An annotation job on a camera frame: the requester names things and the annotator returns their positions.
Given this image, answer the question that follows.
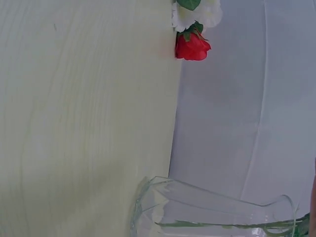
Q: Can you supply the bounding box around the clear glass vase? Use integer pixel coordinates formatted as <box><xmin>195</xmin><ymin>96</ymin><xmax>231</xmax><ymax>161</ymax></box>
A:
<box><xmin>130</xmin><ymin>175</ymin><xmax>298</xmax><ymax>237</ymax></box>

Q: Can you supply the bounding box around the green flower stem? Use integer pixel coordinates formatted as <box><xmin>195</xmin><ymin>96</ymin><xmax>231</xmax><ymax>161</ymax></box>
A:
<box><xmin>154</xmin><ymin>212</ymin><xmax>311</xmax><ymax>237</ymax></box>

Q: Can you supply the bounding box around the red artificial rose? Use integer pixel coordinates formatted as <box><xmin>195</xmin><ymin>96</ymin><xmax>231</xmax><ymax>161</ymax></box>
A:
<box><xmin>175</xmin><ymin>20</ymin><xmax>212</xmax><ymax>61</ymax></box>

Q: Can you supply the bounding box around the white artificial flower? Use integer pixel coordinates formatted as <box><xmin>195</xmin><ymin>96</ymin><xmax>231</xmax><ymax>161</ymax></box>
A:
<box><xmin>171</xmin><ymin>0</ymin><xmax>223</xmax><ymax>33</ymax></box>

